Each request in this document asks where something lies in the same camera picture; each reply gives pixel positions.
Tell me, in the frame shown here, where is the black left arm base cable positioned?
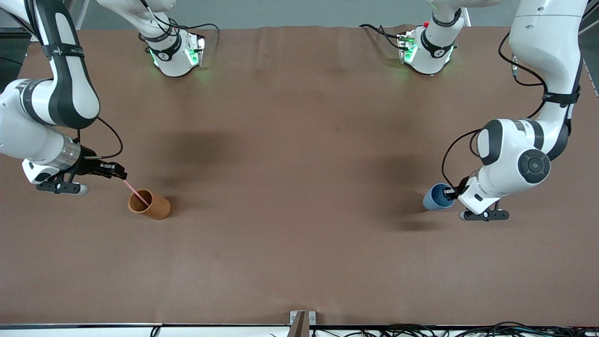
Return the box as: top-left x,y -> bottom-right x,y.
359,23 -> 404,50

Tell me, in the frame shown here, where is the black left arm wrist cable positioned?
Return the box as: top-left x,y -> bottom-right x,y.
441,30 -> 549,190

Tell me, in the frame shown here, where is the black arm wrist cable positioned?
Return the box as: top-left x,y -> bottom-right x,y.
75,116 -> 124,161
441,30 -> 549,190

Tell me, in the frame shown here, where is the brown table mat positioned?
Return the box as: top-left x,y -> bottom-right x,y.
0,26 -> 599,327

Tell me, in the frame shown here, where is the black right arm base cable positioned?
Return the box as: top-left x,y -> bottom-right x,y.
139,0 -> 220,54

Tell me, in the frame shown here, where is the black cable tangle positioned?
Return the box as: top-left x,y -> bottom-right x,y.
311,321 -> 599,337

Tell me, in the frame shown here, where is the black right arm wrist cable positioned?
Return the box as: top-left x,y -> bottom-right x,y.
75,116 -> 124,161

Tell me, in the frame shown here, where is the brown wooden post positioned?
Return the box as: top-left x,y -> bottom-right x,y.
287,312 -> 310,337

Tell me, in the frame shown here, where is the blue cup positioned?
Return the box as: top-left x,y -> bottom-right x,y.
423,183 -> 457,212

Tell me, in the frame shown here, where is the black arm base cable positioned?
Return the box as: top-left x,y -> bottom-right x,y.
359,23 -> 404,50
139,0 -> 220,54

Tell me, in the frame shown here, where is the brown wooden cup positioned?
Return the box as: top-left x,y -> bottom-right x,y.
127,188 -> 172,221

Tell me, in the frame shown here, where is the pink chopstick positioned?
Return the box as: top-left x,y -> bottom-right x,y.
122,179 -> 152,207

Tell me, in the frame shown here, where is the grey metal bracket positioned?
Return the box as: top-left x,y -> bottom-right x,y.
289,310 -> 317,326

